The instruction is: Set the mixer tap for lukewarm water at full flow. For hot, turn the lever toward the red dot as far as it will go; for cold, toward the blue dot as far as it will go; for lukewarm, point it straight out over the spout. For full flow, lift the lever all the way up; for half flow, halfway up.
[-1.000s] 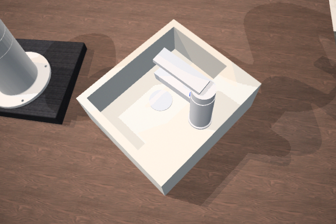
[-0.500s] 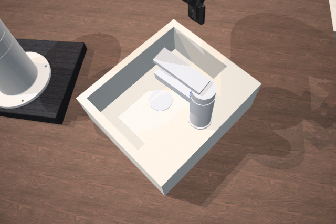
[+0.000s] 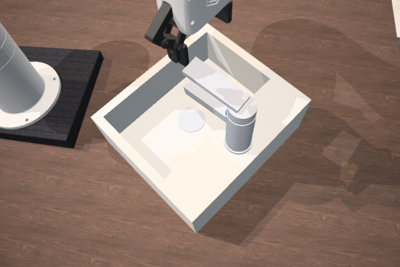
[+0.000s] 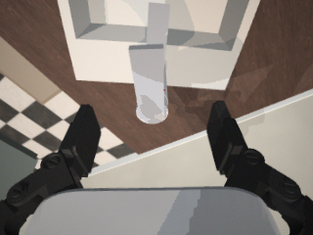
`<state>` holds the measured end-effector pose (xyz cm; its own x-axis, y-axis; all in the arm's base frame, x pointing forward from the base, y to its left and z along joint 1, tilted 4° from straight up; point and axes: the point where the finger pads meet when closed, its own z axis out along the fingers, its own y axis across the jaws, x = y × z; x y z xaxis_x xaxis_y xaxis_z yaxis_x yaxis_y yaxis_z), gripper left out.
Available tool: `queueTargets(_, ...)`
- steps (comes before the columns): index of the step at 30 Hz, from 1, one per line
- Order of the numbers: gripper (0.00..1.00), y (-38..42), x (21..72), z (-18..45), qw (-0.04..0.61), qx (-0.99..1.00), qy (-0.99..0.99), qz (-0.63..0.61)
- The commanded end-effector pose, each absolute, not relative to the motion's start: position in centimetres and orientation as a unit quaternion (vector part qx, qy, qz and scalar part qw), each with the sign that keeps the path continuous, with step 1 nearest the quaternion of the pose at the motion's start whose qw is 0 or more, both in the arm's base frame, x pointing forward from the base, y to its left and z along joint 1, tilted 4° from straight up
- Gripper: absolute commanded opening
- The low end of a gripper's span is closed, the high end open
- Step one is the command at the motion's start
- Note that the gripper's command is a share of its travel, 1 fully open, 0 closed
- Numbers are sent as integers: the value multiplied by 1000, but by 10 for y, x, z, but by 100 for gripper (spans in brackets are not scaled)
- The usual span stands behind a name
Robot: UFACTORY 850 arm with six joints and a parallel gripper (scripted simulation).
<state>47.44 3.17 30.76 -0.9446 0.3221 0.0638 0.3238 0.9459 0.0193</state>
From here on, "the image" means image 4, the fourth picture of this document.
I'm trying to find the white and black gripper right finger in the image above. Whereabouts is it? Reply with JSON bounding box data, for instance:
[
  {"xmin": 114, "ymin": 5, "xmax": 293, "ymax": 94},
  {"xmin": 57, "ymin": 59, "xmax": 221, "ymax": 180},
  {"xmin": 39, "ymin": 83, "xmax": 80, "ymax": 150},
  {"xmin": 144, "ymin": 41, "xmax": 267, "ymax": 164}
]
[{"xmin": 206, "ymin": 101, "xmax": 313, "ymax": 235}]

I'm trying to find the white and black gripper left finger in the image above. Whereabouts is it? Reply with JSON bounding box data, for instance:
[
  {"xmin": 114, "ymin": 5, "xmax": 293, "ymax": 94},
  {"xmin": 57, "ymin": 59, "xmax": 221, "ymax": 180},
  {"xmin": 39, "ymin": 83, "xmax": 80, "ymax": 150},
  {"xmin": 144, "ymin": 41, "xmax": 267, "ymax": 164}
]
[{"xmin": 0, "ymin": 105, "xmax": 102, "ymax": 235}]

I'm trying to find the white mixer tap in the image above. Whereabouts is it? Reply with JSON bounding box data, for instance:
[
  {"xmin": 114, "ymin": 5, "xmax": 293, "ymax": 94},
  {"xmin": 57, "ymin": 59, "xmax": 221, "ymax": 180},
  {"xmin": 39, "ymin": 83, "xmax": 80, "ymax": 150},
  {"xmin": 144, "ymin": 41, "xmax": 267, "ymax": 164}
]
[{"xmin": 128, "ymin": 2, "xmax": 170, "ymax": 124}]

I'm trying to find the white square sink basin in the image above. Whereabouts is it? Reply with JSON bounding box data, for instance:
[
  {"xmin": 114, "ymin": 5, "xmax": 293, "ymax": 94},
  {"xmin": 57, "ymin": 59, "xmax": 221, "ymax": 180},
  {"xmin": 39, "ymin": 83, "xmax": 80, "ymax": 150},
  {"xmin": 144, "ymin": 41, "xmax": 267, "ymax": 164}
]
[{"xmin": 58, "ymin": 0, "xmax": 260, "ymax": 90}]

